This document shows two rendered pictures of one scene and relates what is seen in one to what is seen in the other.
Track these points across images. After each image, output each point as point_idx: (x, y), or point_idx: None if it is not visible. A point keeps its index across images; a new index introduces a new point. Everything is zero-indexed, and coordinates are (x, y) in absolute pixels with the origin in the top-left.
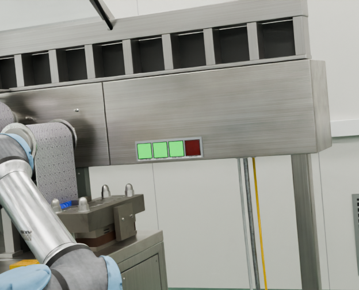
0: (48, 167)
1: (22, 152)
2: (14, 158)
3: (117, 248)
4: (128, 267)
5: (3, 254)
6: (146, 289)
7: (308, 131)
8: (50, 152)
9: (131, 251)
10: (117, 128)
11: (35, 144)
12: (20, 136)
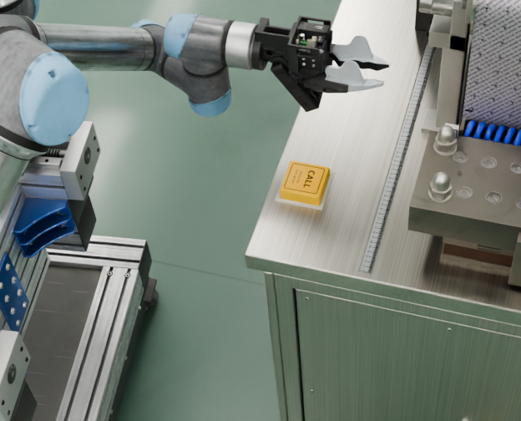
0: (514, 62)
1: (19, 117)
2: None
3: (460, 289)
4: (470, 326)
5: (425, 114)
6: None
7: None
8: None
9: (491, 314)
10: None
11: (471, 17)
12: (35, 92)
